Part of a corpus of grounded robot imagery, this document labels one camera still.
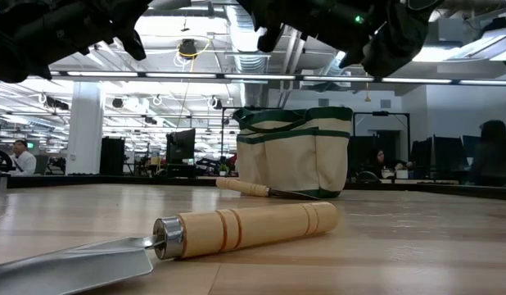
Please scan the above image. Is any long ceiling light strip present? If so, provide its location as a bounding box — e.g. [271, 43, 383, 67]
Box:
[25, 70, 506, 86]

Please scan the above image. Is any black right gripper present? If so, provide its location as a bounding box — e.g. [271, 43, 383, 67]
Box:
[244, 0, 401, 69]

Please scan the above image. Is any beige canvas bag green trim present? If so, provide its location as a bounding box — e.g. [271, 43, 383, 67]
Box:
[232, 106, 355, 200]

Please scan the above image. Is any black background monitor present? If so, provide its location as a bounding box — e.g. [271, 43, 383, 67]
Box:
[462, 134, 481, 159]
[165, 129, 196, 165]
[431, 135, 469, 171]

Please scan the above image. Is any silver spiral air duct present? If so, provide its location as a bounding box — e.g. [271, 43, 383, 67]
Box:
[321, 51, 349, 77]
[226, 3, 274, 75]

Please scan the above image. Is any wooden handled dark blade tool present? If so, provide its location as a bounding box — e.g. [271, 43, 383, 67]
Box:
[215, 176, 319, 202]

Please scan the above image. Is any hanging black cable reel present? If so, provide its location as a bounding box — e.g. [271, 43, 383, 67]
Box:
[178, 38, 199, 61]

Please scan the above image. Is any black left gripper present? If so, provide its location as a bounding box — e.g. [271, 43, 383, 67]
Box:
[0, 0, 154, 83]

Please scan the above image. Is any wooden handled silver trowel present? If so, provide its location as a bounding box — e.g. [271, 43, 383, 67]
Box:
[0, 201, 340, 295]

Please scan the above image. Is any black cabinet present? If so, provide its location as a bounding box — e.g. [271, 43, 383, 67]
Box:
[99, 137, 126, 176]

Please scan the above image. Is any black rectangular stand frame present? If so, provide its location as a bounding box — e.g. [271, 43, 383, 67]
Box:
[353, 111, 411, 165]

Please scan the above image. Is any white pillar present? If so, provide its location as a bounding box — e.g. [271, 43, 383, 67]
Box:
[66, 81, 105, 175]

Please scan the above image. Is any black aluminium table frame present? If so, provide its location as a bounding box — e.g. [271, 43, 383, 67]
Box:
[0, 175, 506, 202]

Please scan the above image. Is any person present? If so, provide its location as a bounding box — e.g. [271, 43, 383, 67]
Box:
[9, 138, 38, 176]
[468, 119, 506, 186]
[369, 147, 413, 179]

